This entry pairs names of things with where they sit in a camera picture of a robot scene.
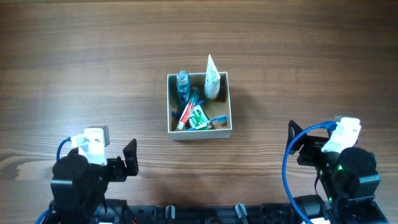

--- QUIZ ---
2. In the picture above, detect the teal toothpaste tube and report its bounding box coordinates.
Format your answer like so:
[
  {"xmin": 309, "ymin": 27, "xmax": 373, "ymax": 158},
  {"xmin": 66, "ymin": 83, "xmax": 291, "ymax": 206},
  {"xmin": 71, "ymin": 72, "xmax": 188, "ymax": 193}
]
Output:
[{"xmin": 177, "ymin": 88, "xmax": 200, "ymax": 130}]

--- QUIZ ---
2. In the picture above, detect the blue white toothbrush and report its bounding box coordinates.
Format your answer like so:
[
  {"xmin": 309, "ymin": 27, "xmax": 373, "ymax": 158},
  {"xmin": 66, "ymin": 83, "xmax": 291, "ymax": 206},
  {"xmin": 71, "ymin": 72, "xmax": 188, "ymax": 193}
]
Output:
[{"xmin": 187, "ymin": 114, "xmax": 228, "ymax": 131}]

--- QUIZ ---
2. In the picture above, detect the green white soap packet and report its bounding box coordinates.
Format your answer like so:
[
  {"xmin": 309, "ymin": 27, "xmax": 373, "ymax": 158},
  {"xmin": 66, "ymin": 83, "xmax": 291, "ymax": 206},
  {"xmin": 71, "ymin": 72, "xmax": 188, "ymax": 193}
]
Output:
[{"xmin": 188, "ymin": 105, "xmax": 213, "ymax": 130}]

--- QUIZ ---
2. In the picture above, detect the blue mouthwash bottle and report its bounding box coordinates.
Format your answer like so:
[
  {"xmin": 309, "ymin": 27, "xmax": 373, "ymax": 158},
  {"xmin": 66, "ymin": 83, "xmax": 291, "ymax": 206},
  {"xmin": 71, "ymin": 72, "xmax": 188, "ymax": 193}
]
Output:
[{"xmin": 176, "ymin": 71, "xmax": 190, "ymax": 108}]

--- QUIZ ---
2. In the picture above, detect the white lotion tube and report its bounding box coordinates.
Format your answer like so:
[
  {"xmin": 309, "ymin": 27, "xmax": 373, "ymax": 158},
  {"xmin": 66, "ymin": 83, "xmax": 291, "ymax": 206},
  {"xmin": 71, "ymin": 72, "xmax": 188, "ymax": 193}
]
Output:
[{"xmin": 205, "ymin": 55, "xmax": 221, "ymax": 99}]

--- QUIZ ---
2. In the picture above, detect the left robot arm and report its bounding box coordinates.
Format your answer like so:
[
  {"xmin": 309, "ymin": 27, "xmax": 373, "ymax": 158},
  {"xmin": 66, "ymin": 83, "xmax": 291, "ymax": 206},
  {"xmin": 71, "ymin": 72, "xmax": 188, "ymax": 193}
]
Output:
[{"xmin": 37, "ymin": 139, "xmax": 301, "ymax": 224}]

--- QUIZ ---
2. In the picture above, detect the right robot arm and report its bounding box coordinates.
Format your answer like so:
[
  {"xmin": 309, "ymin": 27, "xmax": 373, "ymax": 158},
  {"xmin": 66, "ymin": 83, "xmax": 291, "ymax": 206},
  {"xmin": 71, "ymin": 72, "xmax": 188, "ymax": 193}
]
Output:
[{"xmin": 292, "ymin": 135, "xmax": 388, "ymax": 223}]

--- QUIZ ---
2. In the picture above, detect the white cardboard box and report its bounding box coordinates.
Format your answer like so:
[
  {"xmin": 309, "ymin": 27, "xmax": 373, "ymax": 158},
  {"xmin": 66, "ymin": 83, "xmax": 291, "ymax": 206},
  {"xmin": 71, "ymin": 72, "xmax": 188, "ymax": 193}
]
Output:
[{"xmin": 167, "ymin": 72, "xmax": 233, "ymax": 141}]

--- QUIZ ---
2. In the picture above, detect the black mounting rail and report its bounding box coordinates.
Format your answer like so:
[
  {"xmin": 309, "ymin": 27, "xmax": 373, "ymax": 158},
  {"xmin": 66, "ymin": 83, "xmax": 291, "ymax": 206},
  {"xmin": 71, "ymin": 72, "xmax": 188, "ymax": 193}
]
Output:
[{"xmin": 93, "ymin": 200, "xmax": 303, "ymax": 224}]

